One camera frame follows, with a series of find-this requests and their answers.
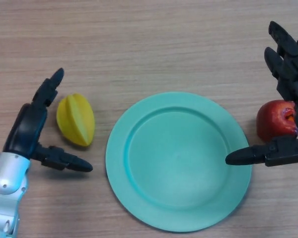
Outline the red apple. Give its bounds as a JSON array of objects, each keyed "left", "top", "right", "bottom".
[{"left": 256, "top": 100, "right": 298, "bottom": 142}]

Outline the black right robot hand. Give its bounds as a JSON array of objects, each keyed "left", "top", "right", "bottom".
[{"left": 224, "top": 20, "right": 298, "bottom": 167}]

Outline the green round plate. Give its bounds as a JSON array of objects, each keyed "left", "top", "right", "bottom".
[{"left": 105, "top": 92, "right": 252, "bottom": 233}]

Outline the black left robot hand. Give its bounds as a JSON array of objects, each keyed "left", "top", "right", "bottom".
[{"left": 2, "top": 67, "right": 93, "bottom": 173}]

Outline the yellow starfruit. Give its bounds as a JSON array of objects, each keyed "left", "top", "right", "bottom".
[{"left": 56, "top": 93, "right": 96, "bottom": 147}]

